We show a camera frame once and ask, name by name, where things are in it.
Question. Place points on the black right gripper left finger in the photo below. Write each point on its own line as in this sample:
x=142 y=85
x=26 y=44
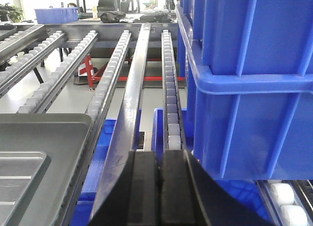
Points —
x=133 y=200

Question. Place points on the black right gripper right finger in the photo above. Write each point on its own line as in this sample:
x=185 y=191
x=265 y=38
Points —
x=190 y=197

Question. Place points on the silver ribbed metal tray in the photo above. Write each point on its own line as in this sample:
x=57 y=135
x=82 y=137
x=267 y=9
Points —
x=17 y=172

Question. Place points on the blue crate below rack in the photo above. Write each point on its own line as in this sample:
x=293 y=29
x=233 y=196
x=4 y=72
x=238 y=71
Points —
x=105 y=150

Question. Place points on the white roller track bottom right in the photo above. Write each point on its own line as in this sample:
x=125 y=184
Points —
x=286 y=202

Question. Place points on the red metal stand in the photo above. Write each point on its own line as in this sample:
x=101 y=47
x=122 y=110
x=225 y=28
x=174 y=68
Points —
x=87 y=74

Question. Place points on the stacked blue crate right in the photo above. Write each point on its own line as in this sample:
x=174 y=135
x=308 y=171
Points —
x=249 y=69

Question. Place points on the roller track far left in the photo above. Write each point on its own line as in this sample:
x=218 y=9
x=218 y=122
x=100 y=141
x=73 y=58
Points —
x=19 y=69

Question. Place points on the black bag on table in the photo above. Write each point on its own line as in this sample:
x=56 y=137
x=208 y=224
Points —
x=112 y=16

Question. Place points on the small blue bin background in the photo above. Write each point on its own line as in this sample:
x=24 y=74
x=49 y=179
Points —
x=56 y=15

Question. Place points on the potted green plant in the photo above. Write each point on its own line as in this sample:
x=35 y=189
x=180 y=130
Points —
x=11 y=13

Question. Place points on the steel centre rail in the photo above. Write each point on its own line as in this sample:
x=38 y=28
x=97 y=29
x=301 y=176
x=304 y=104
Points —
x=126 y=127

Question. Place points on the roller track right of rail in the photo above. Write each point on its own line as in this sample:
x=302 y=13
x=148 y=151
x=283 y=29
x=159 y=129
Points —
x=173 y=127

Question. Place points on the roller track of rail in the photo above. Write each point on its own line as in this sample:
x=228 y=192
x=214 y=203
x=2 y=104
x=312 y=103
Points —
x=110 y=74
x=173 y=127

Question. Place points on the roller track left of rail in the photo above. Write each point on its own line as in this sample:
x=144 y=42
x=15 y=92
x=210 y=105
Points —
x=110 y=74

